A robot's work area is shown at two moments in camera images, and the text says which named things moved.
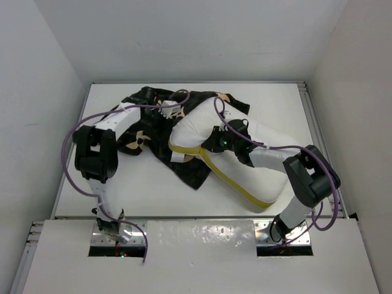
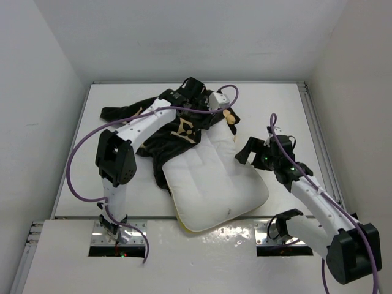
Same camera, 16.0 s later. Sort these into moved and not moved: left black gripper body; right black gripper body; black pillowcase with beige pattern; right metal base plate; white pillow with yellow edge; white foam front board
Moved: left black gripper body; white pillow with yellow edge; black pillowcase with beige pattern; right black gripper body
Not moved: right metal base plate; white foam front board
